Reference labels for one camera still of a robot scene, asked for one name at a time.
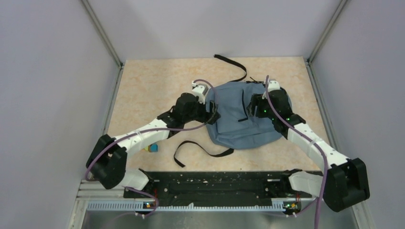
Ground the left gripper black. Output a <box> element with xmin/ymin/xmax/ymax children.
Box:
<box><xmin>183</xmin><ymin>97</ymin><xmax>220</xmax><ymax>125</ymax></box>

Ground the blue grey student backpack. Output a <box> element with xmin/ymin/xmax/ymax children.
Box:
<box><xmin>173</xmin><ymin>54</ymin><xmax>293</xmax><ymax>168</ymax></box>

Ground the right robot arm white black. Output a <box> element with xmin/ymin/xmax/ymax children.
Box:
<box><xmin>246</xmin><ymin>88</ymin><xmax>370</xmax><ymax>212</ymax></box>

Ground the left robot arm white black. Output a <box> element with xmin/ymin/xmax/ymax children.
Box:
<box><xmin>85</xmin><ymin>93</ymin><xmax>220</xmax><ymax>197</ymax></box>

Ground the colourful wooden block puzzle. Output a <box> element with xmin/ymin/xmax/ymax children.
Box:
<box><xmin>144</xmin><ymin>144</ymin><xmax>159</xmax><ymax>153</ymax></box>

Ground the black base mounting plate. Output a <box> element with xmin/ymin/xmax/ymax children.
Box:
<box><xmin>143</xmin><ymin>171</ymin><xmax>311</xmax><ymax>207</ymax></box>

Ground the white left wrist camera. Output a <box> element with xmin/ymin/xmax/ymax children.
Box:
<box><xmin>191</xmin><ymin>82</ymin><xmax>209</xmax><ymax>104</ymax></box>

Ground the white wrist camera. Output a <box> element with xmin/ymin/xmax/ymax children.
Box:
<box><xmin>191</xmin><ymin>82</ymin><xmax>209</xmax><ymax>104</ymax></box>
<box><xmin>265</xmin><ymin>79</ymin><xmax>281</xmax><ymax>92</ymax></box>

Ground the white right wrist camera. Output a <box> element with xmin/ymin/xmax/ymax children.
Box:
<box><xmin>265</xmin><ymin>79</ymin><xmax>281</xmax><ymax>92</ymax></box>

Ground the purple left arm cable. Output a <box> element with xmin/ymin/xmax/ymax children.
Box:
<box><xmin>85</xmin><ymin>79</ymin><xmax>222</xmax><ymax>219</ymax></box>

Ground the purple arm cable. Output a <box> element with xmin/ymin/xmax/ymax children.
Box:
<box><xmin>85</xmin><ymin>79</ymin><xmax>222</xmax><ymax>219</ymax></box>
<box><xmin>264</xmin><ymin>75</ymin><xmax>329</xmax><ymax>229</ymax></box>

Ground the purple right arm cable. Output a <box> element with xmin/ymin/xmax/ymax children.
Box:
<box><xmin>264</xmin><ymin>75</ymin><xmax>329</xmax><ymax>229</ymax></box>

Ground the aluminium front rail frame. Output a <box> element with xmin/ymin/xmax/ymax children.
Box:
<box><xmin>68</xmin><ymin>178</ymin><xmax>371</xmax><ymax>229</ymax></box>

